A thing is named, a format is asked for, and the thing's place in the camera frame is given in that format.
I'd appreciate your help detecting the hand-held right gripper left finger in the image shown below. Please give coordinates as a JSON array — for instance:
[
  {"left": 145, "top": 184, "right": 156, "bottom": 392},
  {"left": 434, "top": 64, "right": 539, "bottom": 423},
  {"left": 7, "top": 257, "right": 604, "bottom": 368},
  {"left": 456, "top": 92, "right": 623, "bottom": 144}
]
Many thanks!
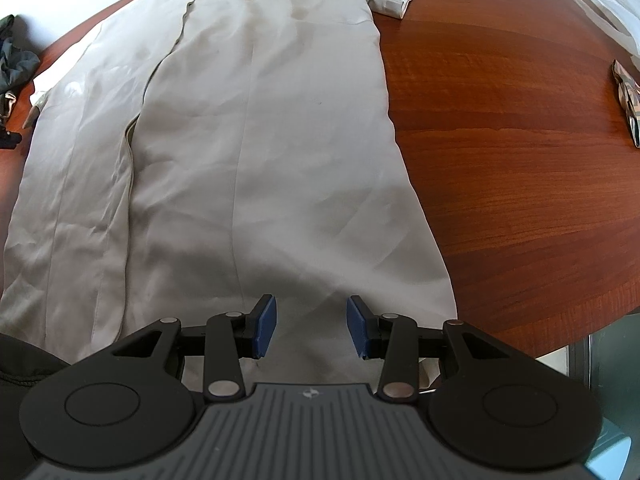
[{"left": 111, "top": 294, "right": 278, "bottom": 403}]

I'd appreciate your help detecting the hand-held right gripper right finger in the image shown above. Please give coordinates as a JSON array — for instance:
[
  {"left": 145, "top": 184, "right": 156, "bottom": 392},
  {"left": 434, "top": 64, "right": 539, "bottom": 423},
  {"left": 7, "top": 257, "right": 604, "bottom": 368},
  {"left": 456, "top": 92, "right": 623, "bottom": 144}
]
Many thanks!
[{"left": 346, "top": 296, "right": 502, "bottom": 404}]

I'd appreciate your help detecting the white short-sleeved shirt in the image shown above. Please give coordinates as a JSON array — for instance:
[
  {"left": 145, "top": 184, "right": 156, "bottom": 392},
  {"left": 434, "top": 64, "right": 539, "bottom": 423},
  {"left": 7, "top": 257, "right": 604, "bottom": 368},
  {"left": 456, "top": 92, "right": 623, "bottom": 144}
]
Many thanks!
[{"left": 0, "top": 0, "right": 458, "bottom": 396}]

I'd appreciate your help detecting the dark grey clothes pile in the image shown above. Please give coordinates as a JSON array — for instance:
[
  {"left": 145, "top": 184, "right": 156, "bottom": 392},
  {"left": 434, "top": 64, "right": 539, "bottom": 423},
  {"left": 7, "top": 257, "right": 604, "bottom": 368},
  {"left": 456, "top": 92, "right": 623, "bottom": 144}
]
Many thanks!
[{"left": 0, "top": 14, "right": 41, "bottom": 150}]

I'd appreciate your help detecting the person's dark clothing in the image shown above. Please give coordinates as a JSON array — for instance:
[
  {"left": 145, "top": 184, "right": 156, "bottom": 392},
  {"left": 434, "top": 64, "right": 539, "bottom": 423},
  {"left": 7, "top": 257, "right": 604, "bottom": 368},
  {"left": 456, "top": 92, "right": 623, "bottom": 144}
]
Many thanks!
[{"left": 0, "top": 332, "right": 68, "bottom": 480}]

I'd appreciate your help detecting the white plastic bag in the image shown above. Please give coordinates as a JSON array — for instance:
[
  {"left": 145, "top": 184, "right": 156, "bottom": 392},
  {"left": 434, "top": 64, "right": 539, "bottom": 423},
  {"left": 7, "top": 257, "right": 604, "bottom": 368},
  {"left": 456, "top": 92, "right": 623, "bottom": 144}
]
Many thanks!
[{"left": 572, "top": 0, "right": 640, "bottom": 58}]

